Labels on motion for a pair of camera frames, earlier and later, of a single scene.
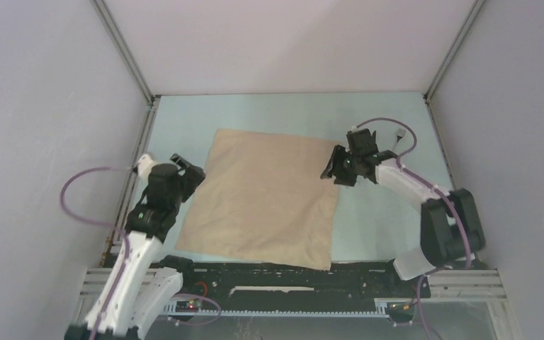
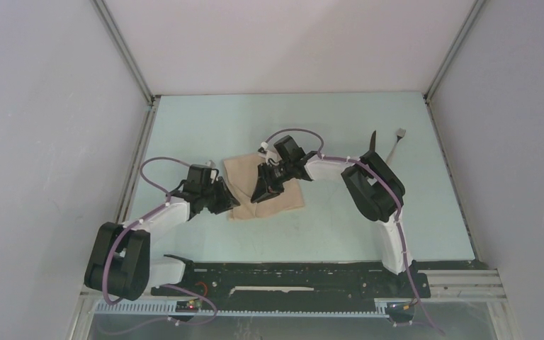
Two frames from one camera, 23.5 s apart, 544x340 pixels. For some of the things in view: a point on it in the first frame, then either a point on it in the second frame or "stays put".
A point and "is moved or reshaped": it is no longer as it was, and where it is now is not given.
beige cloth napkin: (261, 197) is moved or reshaped
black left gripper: (191, 178) to (227, 201)
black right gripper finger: (336, 164) to (270, 180)
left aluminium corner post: (131, 63) stays put
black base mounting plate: (212, 282) stays put
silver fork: (400, 134) stays put
